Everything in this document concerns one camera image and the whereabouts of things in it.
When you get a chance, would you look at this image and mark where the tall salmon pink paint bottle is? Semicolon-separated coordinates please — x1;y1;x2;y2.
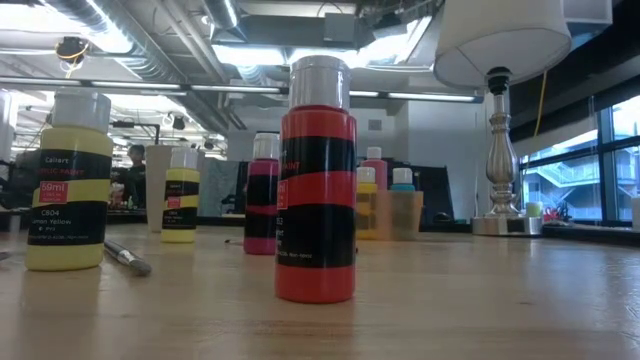
360;146;389;192

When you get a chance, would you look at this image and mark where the small sky blue paint bottle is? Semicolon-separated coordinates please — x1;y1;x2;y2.
389;167;416;239

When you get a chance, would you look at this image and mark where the small magenta paint bottle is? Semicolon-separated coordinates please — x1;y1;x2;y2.
243;132;281;256

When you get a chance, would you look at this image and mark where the small red paint bottle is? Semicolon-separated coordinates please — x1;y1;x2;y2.
274;54;358;305

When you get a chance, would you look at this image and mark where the translucent orange tray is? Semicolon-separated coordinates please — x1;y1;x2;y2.
355;189;425;242

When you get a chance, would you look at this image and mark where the grey partition panel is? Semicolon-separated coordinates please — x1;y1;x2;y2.
197;157;242;218

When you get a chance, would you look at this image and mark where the black partition panel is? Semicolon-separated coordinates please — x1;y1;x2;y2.
233;159;455;224

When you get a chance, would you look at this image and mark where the white cup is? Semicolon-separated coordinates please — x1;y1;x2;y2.
145;144;207;233

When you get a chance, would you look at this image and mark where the silver table lamp white shade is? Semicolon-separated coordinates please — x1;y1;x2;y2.
432;0;574;237

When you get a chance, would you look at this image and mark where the person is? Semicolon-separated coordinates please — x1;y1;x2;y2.
122;143;148;210

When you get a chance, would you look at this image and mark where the small red object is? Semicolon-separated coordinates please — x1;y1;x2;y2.
543;204;572;223

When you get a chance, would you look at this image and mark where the black yellow ceiling device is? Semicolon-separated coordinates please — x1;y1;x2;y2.
53;35;91;79

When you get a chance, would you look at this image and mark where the black office chair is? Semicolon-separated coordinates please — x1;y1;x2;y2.
0;149;44;211

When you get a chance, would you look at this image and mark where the yellow extension cable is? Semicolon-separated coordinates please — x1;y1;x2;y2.
533;69;549;139

